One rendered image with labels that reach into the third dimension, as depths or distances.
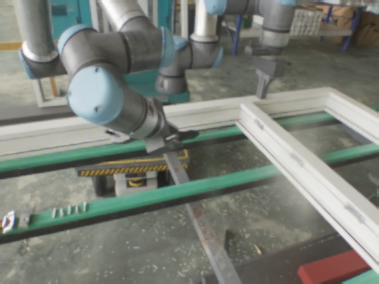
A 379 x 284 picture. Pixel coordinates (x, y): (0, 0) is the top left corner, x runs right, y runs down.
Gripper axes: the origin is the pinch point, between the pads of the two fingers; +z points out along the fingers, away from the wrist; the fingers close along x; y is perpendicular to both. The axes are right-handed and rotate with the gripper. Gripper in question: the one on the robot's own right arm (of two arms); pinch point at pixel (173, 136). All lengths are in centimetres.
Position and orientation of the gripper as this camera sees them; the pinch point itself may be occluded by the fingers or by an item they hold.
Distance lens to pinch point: 74.2
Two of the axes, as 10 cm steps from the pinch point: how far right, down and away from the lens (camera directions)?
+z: 3.7, 2.0, 9.1
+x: -2.6, -9.1, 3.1
